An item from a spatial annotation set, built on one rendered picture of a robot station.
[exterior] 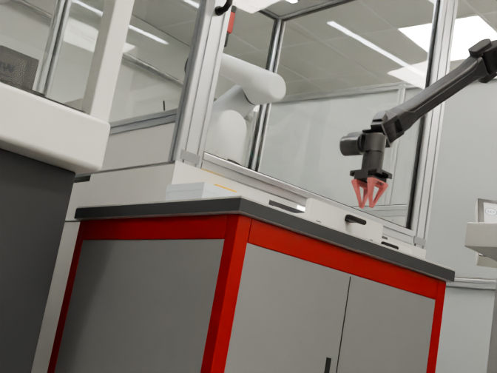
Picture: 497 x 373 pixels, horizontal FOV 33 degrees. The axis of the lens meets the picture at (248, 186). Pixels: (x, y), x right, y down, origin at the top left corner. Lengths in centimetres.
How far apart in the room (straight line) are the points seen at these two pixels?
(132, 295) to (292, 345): 34
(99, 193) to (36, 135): 77
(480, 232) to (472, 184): 270
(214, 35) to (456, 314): 215
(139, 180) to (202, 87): 29
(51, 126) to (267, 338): 57
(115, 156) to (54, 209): 68
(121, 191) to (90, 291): 53
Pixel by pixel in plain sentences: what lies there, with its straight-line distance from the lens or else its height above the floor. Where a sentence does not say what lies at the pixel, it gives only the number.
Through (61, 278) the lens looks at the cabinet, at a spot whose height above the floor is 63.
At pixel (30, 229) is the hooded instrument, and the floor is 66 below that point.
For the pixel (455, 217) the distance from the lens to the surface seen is 405.
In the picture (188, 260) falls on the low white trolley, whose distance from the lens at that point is 153.
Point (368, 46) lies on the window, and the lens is 266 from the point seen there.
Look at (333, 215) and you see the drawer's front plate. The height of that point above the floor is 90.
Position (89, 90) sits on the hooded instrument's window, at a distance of 170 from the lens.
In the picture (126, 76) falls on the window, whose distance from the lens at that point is 248.
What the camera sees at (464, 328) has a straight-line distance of 392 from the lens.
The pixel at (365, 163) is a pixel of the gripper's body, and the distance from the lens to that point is 227.
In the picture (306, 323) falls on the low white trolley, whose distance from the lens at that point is 156.
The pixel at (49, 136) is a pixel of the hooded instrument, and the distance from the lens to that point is 163.
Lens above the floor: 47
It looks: 12 degrees up
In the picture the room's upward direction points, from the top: 10 degrees clockwise
